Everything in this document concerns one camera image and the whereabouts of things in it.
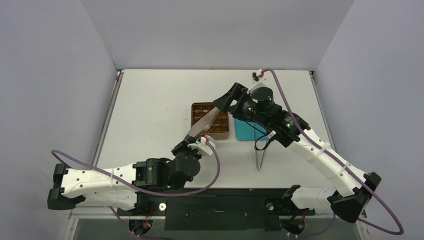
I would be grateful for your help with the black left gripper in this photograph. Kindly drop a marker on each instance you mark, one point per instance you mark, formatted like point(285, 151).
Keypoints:
point(183, 146)

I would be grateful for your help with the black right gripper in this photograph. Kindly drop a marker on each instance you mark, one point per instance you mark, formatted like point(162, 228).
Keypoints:
point(234, 100)

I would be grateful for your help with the gold tin lid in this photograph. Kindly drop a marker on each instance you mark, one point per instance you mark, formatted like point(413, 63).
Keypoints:
point(204, 123)

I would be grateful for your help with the gold cookie tin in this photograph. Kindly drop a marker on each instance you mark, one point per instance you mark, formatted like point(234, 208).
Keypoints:
point(220, 130)

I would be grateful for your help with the metal tongs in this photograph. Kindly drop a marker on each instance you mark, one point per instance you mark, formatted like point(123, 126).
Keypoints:
point(260, 141)

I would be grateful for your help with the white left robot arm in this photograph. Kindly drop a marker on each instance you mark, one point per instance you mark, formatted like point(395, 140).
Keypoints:
point(119, 187)

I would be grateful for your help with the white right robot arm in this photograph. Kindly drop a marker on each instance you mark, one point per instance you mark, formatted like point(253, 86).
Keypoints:
point(352, 185)

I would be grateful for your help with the teal plastic tray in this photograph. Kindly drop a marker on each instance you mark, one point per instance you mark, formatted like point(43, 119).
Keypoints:
point(247, 131)

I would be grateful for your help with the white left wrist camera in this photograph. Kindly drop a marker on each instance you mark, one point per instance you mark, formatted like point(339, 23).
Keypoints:
point(206, 145)

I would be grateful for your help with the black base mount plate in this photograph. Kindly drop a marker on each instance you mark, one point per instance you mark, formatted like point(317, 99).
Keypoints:
point(222, 209)

